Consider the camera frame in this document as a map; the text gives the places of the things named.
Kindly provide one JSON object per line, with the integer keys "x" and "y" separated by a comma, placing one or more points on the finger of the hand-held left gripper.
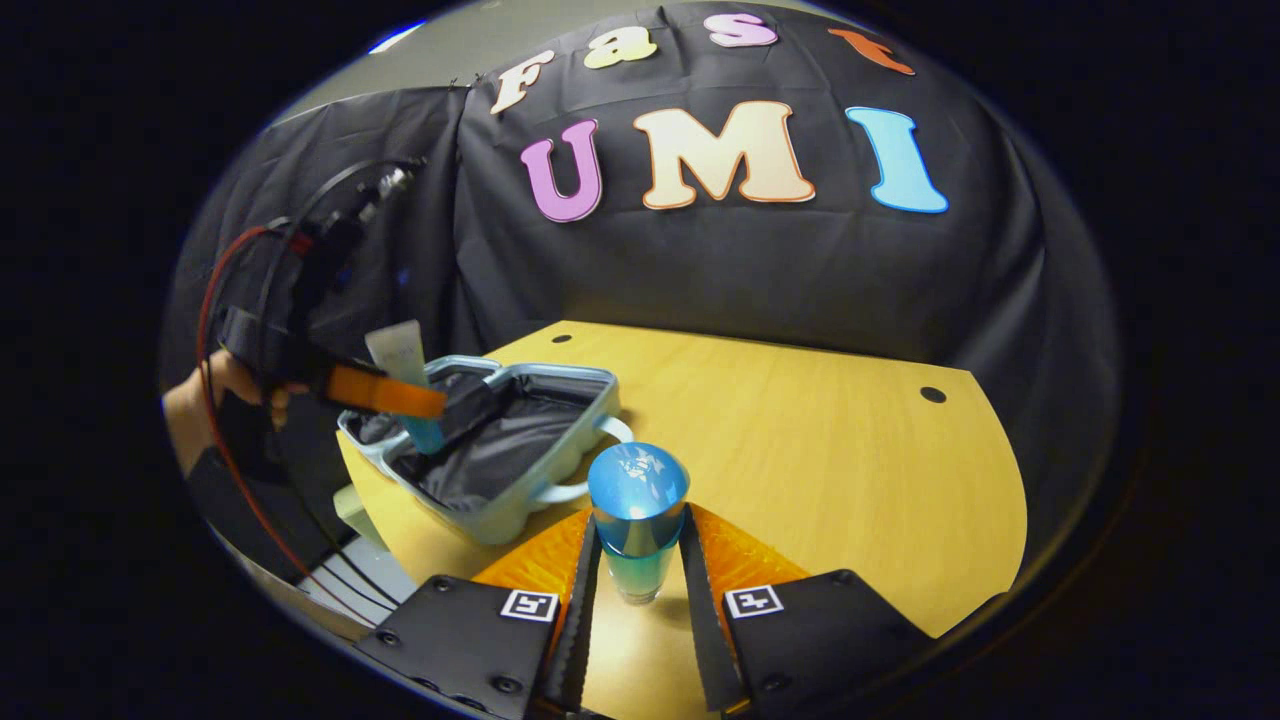
{"x": 390, "y": 393}

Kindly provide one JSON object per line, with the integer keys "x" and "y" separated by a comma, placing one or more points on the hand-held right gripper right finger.
{"x": 700, "y": 620}

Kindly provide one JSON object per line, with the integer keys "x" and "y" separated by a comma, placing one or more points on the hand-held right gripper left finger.
{"x": 585, "y": 620}

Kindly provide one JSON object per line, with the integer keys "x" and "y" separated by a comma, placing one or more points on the white tube with teal cap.
{"x": 398, "y": 350}

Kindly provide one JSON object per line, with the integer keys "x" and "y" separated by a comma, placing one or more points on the light blue suitcase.
{"x": 500, "y": 450}

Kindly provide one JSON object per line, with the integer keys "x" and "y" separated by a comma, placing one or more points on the blue skin care bottle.
{"x": 638, "y": 490}

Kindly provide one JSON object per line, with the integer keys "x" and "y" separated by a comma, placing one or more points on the pale green object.
{"x": 355, "y": 510}

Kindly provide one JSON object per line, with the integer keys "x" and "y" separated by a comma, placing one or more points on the ceiling light panel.
{"x": 395, "y": 38}

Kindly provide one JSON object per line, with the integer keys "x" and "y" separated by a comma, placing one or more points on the black backdrop cloth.
{"x": 800, "y": 270}

